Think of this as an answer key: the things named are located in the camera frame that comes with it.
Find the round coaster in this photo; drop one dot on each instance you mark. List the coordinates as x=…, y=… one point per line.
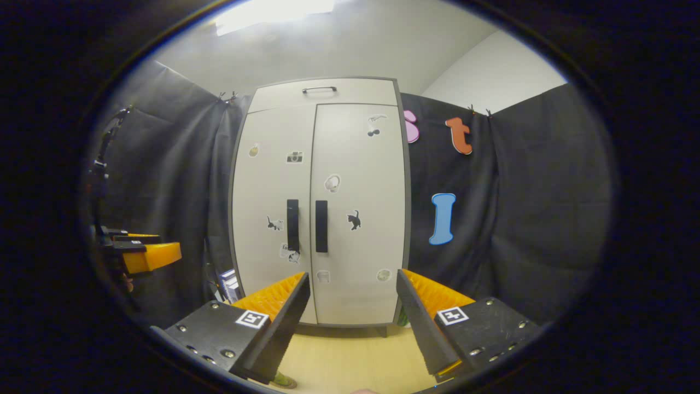
x=289, y=383

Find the white drawer front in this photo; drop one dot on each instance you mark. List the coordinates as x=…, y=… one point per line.
x=273, y=98

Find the white cabinet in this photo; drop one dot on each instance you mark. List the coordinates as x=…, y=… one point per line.
x=355, y=330

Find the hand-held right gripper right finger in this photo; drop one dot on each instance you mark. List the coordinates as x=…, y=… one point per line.
x=422, y=323

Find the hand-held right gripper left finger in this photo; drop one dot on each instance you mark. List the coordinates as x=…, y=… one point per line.
x=284, y=328

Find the white cabinet door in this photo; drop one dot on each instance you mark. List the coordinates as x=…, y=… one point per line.
x=268, y=186
x=361, y=246

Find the grey book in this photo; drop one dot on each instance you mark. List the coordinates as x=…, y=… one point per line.
x=236, y=290

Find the green object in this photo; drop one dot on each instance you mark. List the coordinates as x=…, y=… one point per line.
x=403, y=317

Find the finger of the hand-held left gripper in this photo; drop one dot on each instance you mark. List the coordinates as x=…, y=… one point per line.
x=136, y=238
x=134, y=248

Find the white book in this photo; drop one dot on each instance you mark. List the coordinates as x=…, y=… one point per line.
x=229, y=282

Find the black backdrop cloth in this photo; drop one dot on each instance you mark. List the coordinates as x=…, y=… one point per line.
x=536, y=208

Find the dark blue book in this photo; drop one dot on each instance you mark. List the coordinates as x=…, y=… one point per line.
x=222, y=283

